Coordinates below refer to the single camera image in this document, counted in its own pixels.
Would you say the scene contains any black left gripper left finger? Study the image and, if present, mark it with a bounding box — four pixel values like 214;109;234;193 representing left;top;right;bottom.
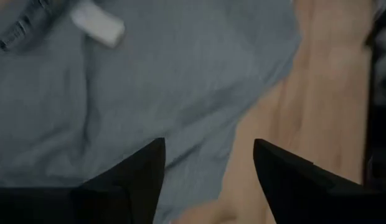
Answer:
0;138;166;224

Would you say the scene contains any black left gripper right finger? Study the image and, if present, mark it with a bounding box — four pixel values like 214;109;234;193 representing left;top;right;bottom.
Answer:
253;139;386;224

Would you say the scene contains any small light grey cloth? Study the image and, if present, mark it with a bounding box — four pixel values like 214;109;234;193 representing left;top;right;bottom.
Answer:
0;0;303;224

